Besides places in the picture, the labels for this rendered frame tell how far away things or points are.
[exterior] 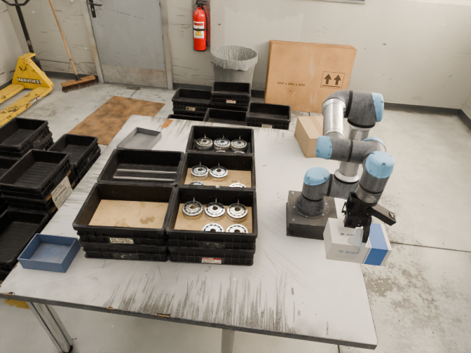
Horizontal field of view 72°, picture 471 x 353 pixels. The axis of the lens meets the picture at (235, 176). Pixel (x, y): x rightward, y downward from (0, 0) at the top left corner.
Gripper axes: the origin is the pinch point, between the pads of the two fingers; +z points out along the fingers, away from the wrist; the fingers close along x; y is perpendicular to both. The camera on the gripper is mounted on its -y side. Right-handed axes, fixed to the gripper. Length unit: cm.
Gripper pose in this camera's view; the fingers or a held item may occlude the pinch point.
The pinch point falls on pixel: (357, 238)
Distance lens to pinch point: 126.5
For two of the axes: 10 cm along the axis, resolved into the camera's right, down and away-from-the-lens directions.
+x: -1.2, 6.2, -7.7
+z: -0.4, 7.8, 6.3
